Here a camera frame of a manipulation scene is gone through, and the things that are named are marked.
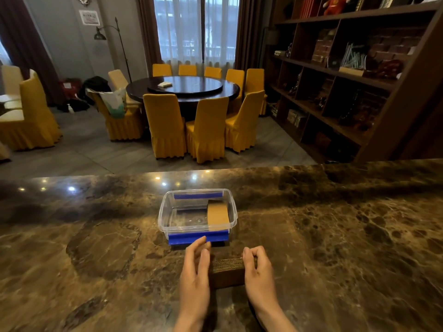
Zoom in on red bag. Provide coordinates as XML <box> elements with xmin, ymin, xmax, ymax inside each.
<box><xmin>61</xmin><ymin>78</ymin><xmax>82</xmax><ymax>99</ymax></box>

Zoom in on cream covered chair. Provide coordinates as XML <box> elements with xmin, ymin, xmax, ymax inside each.
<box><xmin>0</xmin><ymin>65</ymin><xmax>25</xmax><ymax>111</ymax></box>

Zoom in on group of yellow dining chairs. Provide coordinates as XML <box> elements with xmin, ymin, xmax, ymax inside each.
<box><xmin>87</xmin><ymin>63</ymin><xmax>269</xmax><ymax>164</ymax></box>

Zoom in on pale patterned box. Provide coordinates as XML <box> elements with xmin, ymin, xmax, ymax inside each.
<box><xmin>286</xmin><ymin>108</ymin><xmax>307</xmax><ymax>129</ymax></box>

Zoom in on black cloth bundle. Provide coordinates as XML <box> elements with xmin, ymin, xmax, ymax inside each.
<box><xmin>57</xmin><ymin>98</ymin><xmax>90</xmax><ymax>113</ymax></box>

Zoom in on leaning pale books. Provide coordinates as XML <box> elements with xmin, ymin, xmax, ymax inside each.
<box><xmin>379</xmin><ymin>0</ymin><xmax>443</xmax><ymax>9</ymax></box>

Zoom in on silver metal ornament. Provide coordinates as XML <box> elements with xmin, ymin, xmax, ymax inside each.
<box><xmin>338</xmin><ymin>43</ymin><xmax>368</xmax><ymax>77</ymax></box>

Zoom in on white green tote bag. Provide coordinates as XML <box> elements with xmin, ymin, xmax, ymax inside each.
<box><xmin>86</xmin><ymin>88</ymin><xmax>127</xmax><ymax>119</ymax></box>

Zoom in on dark round turntable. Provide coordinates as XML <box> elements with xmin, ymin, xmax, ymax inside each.
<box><xmin>148</xmin><ymin>77</ymin><xmax>224</xmax><ymax>94</ymax></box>

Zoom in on white sheer curtain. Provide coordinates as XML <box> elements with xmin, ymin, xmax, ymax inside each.
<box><xmin>153</xmin><ymin>0</ymin><xmax>240</xmax><ymax>77</ymax></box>

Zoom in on framed white wall sign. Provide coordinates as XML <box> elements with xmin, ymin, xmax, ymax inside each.
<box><xmin>79</xmin><ymin>9</ymin><xmax>101</xmax><ymax>27</ymax></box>

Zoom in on black backpack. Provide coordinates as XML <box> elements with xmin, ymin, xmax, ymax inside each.
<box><xmin>78</xmin><ymin>76</ymin><xmax>112</xmax><ymax>105</ymax></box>

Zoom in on person's right hand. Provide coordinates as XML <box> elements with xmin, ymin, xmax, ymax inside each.
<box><xmin>242</xmin><ymin>246</ymin><xmax>278</xmax><ymax>311</ymax></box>

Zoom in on person's left hand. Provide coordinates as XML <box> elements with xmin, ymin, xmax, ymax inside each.
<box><xmin>178</xmin><ymin>236</ymin><xmax>212</xmax><ymax>317</ymax></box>

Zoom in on black floor lamp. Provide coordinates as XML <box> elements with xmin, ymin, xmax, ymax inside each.
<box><xmin>94</xmin><ymin>17</ymin><xmax>133</xmax><ymax>83</ymax></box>

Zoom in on round dark dining table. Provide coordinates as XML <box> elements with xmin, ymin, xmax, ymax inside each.
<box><xmin>126</xmin><ymin>76</ymin><xmax>241</xmax><ymax>121</ymax></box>

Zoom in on person's right forearm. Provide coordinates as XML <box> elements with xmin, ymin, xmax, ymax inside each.
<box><xmin>257</xmin><ymin>301</ymin><xmax>299</xmax><ymax>332</ymax></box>

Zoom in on tan cardboard piece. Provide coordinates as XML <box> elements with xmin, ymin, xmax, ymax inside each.
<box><xmin>207</xmin><ymin>200</ymin><xmax>230</xmax><ymax>228</ymax></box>

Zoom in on clear plastic box blue clips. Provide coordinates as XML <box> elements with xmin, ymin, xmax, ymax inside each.
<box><xmin>158</xmin><ymin>189</ymin><xmax>238</xmax><ymax>246</ymax></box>

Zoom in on row of red books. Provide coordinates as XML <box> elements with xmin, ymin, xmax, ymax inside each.
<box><xmin>299</xmin><ymin>0</ymin><xmax>321</xmax><ymax>20</ymax></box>

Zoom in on dark figurine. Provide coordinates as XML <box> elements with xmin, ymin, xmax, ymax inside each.
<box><xmin>287</xmin><ymin>70</ymin><xmax>303</xmax><ymax>98</ymax></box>

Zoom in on small brick pattern box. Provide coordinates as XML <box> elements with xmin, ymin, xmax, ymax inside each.
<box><xmin>310</xmin><ymin>28</ymin><xmax>338</xmax><ymax>67</ymax></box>

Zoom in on person's left forearm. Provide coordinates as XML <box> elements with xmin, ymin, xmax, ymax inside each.
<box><xmin>173</xmin><ymin>313</ymin><xmax>206</xmax><ymax>332</ymax></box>

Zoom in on dark brown curtain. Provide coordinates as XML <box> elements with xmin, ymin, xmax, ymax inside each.
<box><xmin>0</xmin><ymin>0</ymin><xmax>67</xmax><ymax>108</ymax></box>
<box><xmin>135</xmin><ymin>0</ymin><xmax>164</xmax><ymax>77</ymax></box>
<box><xmin>233</xmin><ymin>0</ymin><xmax>275</xmax><ymax>71</ymax></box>

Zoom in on dark wooden bookshelf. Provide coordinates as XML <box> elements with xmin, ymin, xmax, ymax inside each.
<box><xmin>264</xmin><ymin>0</ymin><xmax>443</xmax><ymax>163</ymax></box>

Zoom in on red plush toy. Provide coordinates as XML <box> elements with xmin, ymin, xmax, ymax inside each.
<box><xmin>323</xmin><ymin>0</ymin><xmax>352</xmax><ymax>16</ymax></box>

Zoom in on yellow covered single chair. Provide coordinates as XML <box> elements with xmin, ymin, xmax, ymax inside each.
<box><xmin>0</xmin><ymin>69</ymin><xmax>63</xmax><ymax>151</ymax></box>

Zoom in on brown corrugated cardboard block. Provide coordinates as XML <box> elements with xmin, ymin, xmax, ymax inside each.
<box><xmin>209</xmin><ymin>258</ymin><xmax>258</xmax><ymax>289</ymax></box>

